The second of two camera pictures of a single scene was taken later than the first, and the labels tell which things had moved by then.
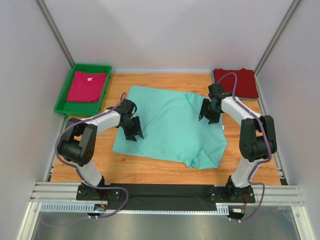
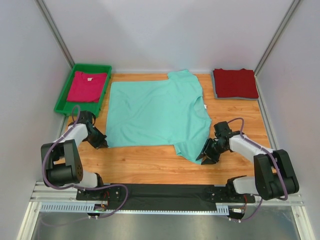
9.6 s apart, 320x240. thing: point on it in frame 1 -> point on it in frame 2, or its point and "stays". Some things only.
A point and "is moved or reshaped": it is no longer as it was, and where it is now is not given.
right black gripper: x=213 y=119 -> x=206 y=151
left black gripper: x=129 y=135 -> x=101 y=138
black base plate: x=166 y=196 stays
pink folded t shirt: x=87 y=87 stays
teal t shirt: x=170 y=124 is moved or reshaped
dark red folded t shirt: x=246 y=86 stays
